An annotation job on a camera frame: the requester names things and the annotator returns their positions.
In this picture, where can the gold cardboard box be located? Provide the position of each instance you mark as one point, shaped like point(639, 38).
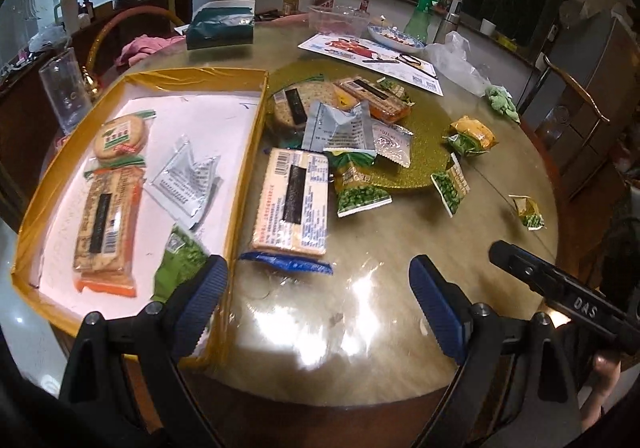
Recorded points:
point(210, 113)

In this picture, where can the long cracker packet orange ends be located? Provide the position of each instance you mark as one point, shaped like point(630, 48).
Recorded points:
point(370, 96)
point(105, 223)

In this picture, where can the yellow green snack packet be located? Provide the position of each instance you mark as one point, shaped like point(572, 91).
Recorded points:
point(472, 133)

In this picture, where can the printed flyer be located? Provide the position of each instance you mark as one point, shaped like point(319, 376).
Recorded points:
point(350, 48)

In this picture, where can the clear plastic bag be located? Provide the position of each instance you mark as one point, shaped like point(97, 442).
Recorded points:
point(450, 58)

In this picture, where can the small silver foil packet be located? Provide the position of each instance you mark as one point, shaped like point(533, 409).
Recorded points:
point(392, 143)

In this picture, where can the clear plastic container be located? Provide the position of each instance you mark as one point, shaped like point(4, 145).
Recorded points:
point(335, 19)

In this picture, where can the round cracker packet dark label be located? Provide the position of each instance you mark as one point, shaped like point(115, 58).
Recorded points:
point(285, 113)

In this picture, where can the blue white bowl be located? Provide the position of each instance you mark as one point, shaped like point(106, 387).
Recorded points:
point(395, 36)

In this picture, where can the white cup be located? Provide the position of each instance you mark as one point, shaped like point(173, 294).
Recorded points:
point(488, 26)

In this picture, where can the pink cloth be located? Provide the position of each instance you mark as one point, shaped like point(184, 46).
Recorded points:
point(145, 49)

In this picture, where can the steel bottle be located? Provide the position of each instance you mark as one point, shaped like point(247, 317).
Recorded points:
point(447, 21)

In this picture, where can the blue snack packet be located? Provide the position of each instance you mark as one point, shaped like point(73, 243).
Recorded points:
point(280, 260)

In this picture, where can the round cracker packet green label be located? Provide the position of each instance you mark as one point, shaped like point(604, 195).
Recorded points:
point(120, 138)

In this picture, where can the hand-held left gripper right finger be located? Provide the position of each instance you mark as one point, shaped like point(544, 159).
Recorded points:
point(437, 308)

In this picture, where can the silver foil snack packet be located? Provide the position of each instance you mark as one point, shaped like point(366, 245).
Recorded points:
point(182, 183)
point(340, 128)

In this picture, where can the clear glass cup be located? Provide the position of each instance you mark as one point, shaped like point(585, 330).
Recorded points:
point(65, 88)

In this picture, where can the white cracker packet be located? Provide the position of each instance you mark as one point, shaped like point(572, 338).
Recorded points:
point(280, 228)

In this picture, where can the small jar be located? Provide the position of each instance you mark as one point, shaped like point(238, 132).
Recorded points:
point(291, 5)

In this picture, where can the dark green bag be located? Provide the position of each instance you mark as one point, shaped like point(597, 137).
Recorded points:
point(220, 26)

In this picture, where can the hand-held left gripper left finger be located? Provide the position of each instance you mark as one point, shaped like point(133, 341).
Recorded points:
point(202, 298)

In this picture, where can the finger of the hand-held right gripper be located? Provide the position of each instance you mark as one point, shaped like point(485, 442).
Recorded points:
point(520, 265)

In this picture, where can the small red cap bottle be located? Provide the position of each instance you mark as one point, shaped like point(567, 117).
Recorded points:
point(364, 6)

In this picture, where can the gold round placemat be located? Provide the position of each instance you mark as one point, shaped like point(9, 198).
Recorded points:
point(420, 128)

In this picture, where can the small pea snack packet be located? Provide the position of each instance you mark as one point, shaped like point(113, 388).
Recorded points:
point(530, 215)

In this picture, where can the green pea snack packet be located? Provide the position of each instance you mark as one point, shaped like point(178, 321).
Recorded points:
point(357, 193)
point(177, 265)
point(450, 188)

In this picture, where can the person's right hand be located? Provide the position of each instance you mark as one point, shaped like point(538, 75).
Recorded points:
point(602, 388)

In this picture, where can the red yellow hoop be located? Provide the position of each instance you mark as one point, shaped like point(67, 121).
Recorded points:
point(120, 16)

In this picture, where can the wooden chair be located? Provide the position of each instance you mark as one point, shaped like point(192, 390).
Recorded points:
point(580, 89)

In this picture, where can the green white snack packet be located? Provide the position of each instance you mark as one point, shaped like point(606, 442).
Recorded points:
point(395, 88)

